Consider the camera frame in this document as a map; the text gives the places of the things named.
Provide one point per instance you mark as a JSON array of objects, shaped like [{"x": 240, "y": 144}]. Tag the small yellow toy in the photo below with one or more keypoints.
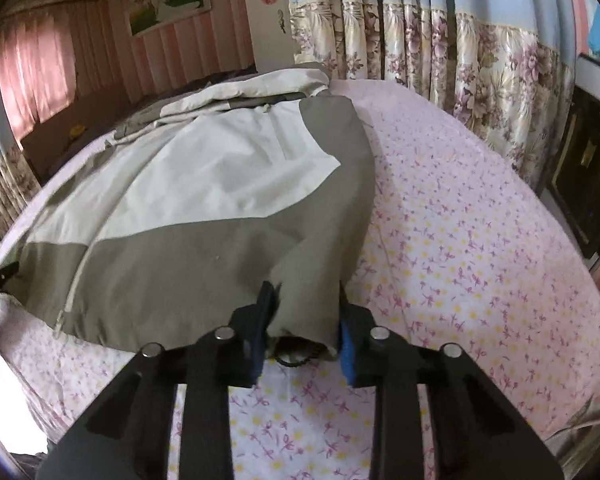
[{"x": 76, "y": 131}]

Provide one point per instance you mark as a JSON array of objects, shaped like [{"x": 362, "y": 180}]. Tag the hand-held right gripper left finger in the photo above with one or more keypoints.
[{"x": 254, "y": 355}]

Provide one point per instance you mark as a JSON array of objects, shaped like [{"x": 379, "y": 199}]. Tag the white wardrobe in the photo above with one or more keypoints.
[{"x": 267, "y": 40}]

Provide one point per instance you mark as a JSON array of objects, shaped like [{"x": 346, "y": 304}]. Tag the black glass-door appliance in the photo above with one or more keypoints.
[{"x": 590, "y": 160}]

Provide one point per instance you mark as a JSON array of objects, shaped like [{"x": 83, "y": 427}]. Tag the wide blue floral curtain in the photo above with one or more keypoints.
[{"x": 430, "y": 60}]

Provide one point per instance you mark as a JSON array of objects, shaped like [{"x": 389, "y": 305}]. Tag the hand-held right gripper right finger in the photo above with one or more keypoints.
[{"x": 347, "y": 350}]

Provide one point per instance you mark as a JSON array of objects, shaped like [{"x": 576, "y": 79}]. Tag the pink floral bed sheet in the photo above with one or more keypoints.
[{"x": 455, "y": 260}]

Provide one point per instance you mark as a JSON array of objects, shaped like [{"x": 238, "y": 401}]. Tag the narrow blue floral curtain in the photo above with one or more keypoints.
[{"x": 0, "y": 190}]

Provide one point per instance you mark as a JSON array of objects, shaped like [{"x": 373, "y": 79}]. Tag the framed wall picture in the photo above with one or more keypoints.
[{"x": 170, "y": 2}]

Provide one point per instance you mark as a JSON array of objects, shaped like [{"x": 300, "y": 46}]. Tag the olive and cream jacket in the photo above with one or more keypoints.
[{"x": 205, "y": 210}]

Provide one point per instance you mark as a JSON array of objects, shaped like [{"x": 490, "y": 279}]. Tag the pink curtain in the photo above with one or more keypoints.
[{"x": 35, "y": 70}]

